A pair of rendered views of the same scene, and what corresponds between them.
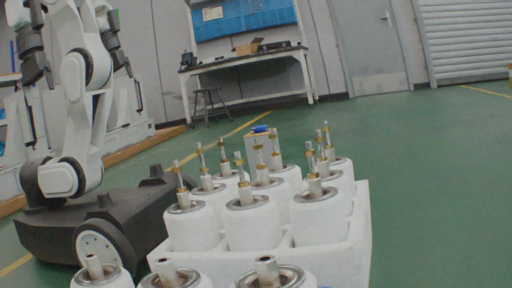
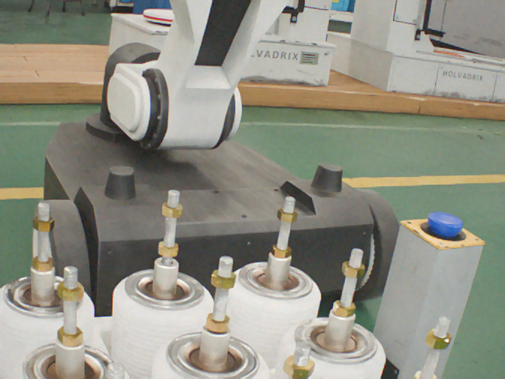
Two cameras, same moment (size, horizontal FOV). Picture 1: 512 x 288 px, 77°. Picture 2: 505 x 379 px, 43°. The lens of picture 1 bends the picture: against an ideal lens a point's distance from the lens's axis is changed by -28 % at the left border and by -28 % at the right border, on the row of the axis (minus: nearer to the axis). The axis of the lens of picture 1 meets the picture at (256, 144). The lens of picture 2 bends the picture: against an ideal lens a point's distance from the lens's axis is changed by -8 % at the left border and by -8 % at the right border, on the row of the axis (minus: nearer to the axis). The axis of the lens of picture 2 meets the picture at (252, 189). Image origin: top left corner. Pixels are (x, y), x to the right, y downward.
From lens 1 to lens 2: 0.62 m
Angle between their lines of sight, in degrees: 44
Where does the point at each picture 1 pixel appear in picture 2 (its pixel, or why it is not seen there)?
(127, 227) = (113, 253)
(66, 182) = (131, 113)
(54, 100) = not seen: outside the picture
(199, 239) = (10, 363)
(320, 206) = not seen: outside the picture
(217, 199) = (136, 319)
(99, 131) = (238, 56)
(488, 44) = not seen: outside the picture
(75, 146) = (171, 61)
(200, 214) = (22, 326)
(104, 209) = (101, 199)
